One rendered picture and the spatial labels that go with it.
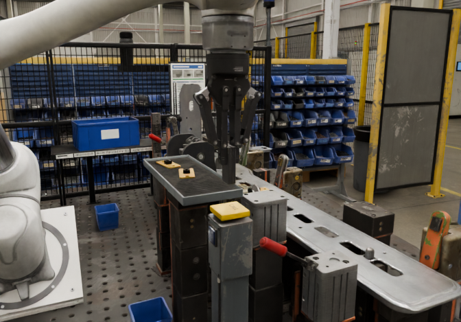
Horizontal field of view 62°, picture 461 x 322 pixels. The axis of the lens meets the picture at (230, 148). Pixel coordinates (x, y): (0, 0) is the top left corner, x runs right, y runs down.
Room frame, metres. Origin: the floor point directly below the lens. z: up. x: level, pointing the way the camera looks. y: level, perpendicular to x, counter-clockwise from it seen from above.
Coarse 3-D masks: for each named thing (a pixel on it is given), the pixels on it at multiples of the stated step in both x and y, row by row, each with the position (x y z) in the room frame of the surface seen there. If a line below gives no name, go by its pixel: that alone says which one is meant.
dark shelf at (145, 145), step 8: (72, 144) 1.96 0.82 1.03; (144, 144) 1.96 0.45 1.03; (56, 152) 1.76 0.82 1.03; (64, 152) 1.76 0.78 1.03; (72, 152) 1.77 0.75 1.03; (80, 152) 1.78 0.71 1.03; (88, 152) 1.80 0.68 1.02; (96, 152) 1.81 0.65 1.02; (104, 152) 1.83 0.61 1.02; (112, 152) 1.84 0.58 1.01; (120, 152) 1.86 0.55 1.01; (128, 152) 1.88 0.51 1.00
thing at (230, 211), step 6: (222, 204) 0.72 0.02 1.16; (228, 204) 0.72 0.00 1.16; (234, 204) 0.72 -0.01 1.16; (240, 204) 0.72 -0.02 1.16; (210, 210) 0.71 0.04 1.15; (216, 210) 0.69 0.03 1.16; (222, 210) 0.69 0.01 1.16; (228, 210) 0.69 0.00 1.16; (234, 210) 0.69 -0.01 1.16; (240, 210) 0.69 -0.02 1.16; (246, 210) 0.69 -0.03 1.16; (222, 216) 0.66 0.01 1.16; (228, 216) 0.67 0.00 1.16; (234, 216) 0.67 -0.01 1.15; (240, 216) 0.68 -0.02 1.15; (246, 216) 0.69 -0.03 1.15
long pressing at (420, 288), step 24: (240, 168) 1.59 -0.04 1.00; (288, 216) 1.05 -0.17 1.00; (312, 216) 1.05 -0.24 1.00; (312, 240) 0.89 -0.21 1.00; (336, 240) 0.89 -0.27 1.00; (360, 240) 0.89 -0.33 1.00; (360, 264) 0.78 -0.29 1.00; (408, 264) 0.78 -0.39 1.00; (384, 288) 0.68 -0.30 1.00; (408, 288) 0.68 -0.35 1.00; (432, 288) 0.68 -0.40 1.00; (456, 288) 0.69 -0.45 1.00; (408, 312) 0.62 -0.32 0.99
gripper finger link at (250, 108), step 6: (258, 96) 0.71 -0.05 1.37; (246, 102) 0.72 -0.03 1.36; (252, 102) 0.71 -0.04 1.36; (246, 108) 0.72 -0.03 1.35; (252, 108) 0.71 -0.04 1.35; (246, 114) 0.71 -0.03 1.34; (252, 114) 0.71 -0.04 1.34; (246, 120) 0.71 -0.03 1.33; (252, 120) 0.71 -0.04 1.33; (246, 126) 0.70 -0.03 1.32; (246, 132) 0.70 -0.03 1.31; (246, 138) 0.70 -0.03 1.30
